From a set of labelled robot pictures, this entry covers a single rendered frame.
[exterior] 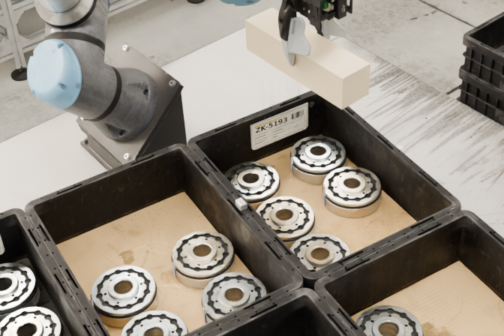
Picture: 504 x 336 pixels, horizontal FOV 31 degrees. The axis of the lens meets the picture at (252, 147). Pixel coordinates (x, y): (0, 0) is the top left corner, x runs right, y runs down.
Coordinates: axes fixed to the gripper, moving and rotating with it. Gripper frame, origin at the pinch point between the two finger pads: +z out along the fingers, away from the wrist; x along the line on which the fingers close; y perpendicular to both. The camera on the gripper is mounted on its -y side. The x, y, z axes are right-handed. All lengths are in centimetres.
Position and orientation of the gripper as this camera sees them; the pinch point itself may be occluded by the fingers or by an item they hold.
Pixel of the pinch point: (305, 49)
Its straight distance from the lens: 150.9
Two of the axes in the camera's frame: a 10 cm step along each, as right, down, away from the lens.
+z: 0.4, 7.7, 6.3
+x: 7.7, -4.3, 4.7
